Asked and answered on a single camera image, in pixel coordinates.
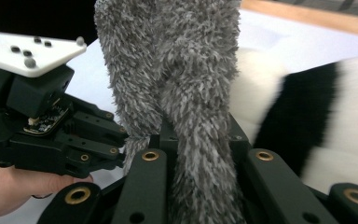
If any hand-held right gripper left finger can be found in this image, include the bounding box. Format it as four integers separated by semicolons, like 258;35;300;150
148;118;181;188

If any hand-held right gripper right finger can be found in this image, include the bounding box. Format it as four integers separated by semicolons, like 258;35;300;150
227;114;253;188

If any black and white fuzzy sock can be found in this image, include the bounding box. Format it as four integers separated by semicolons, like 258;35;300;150
228;47;358;196

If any grey fuzzy cloth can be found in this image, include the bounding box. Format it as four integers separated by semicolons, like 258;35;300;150
93;0;247;224

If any dark curtain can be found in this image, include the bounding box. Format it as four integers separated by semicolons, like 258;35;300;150
0;0;100;47

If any wooden table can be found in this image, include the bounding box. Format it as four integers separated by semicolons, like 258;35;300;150
240;0;358;40

